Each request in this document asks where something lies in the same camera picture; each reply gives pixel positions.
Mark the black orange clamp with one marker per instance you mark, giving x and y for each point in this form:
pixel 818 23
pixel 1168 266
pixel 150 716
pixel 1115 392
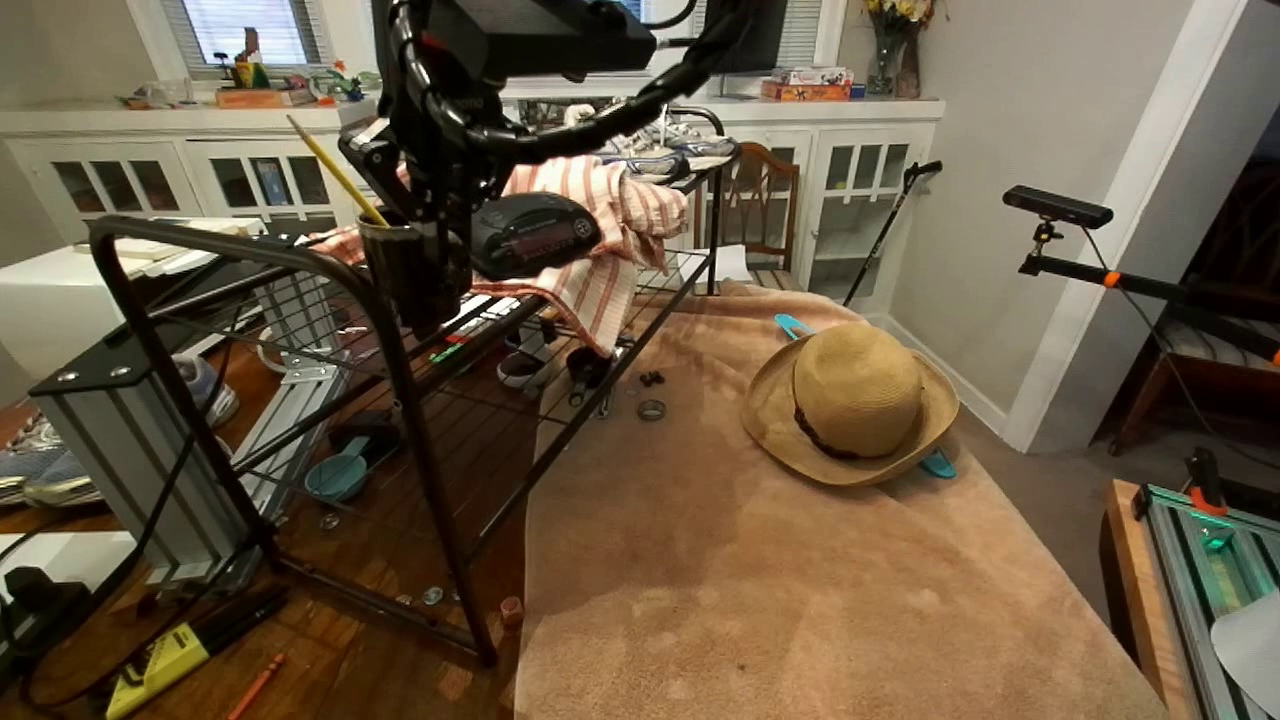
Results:
pixel 1206 485

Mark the wooden chair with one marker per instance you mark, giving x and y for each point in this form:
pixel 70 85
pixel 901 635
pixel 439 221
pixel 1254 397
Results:
pixel 765 200

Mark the black walking stick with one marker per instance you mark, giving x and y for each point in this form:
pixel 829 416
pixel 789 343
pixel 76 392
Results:
pixel 890 230

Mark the white box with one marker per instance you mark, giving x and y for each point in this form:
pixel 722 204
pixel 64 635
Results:
pixel 60 310

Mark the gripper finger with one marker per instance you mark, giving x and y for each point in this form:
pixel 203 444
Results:
pixel 368 160
pixel 448 270

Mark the aluminium extrusion column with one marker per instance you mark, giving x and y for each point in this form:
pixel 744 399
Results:
pixel 140 460

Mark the stack of boxes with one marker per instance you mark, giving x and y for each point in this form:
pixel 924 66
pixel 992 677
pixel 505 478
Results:
pixel 805 85

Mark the small cork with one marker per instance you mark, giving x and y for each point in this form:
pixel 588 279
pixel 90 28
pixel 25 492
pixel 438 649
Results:
pixel 512 612

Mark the black white mug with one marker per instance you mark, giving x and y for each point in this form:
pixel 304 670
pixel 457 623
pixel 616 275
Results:
pixel 522 365

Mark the white built-in cabinet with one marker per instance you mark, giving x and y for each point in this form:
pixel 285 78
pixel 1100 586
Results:
pixel 850 190

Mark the yellow black hand tool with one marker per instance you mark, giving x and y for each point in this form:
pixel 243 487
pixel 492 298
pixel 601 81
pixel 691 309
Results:
pixel 165 655

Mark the aluminium extrusion bar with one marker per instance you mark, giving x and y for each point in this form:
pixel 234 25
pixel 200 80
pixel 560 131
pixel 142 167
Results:
pixel 290 400

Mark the grey blue sneaker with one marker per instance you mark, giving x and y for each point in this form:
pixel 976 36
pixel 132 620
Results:
pixel 45 470

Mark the yellow pencil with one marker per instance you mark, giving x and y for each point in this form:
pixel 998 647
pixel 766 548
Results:
pixel 335 172

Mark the camera on mount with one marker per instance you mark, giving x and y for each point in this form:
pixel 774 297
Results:
pixel 1058 207

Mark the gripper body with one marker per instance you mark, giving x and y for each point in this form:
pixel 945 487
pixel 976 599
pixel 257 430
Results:
pixel 440 150

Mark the orange pen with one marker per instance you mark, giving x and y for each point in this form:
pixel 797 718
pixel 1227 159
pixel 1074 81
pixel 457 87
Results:
pixel 255 688

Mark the red white striped cloth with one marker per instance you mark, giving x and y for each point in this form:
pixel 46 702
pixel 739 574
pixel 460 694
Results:
pixel 610 250

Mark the pair of grey sneakers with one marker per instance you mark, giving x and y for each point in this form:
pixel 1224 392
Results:
pixel 665 150

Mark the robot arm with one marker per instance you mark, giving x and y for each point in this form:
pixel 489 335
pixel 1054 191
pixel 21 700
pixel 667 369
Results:
pixel 1252 650

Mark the teal bowl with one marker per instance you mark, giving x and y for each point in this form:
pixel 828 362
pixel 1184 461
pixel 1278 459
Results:
pixel 336 478

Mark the black power adapter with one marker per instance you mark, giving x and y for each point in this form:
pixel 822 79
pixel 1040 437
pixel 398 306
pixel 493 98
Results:
pixel 40 600

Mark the small black clip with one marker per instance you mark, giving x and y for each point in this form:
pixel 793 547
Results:
pixel 652 379

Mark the window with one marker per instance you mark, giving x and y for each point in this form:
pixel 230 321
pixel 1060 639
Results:
pixel 240 30
pixel 810 30

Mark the white paper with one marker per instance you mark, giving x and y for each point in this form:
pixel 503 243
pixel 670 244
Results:
pixel 728 265

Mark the black cup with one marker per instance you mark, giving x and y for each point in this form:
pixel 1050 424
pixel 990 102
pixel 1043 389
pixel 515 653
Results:
pixel 395 275

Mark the heap of toys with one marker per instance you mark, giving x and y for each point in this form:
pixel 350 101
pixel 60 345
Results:
pixel 255 85

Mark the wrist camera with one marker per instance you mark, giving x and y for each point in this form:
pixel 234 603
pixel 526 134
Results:
pixel 540 35

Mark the straw hat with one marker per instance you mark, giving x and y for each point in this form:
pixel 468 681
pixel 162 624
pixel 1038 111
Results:
pixel 850 400

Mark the black clock radio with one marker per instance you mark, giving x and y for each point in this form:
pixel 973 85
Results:
pixel 535 238

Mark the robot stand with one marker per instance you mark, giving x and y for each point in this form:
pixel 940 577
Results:
pixel 1180 600

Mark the vase with flowers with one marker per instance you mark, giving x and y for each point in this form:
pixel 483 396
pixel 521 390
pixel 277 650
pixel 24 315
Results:
pixel 890 50

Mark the white remote control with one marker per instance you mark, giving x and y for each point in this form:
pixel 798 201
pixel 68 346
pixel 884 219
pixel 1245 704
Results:
pixel 480 320

